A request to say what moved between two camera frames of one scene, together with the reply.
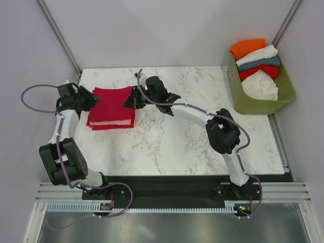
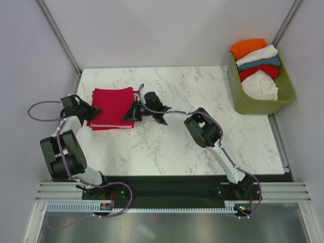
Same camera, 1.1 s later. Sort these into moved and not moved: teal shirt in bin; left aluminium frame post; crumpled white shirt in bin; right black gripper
Moved: right black gripper
Not moved: left aluminium frame post; crumpled white shirt in bin; teal shirt in bin
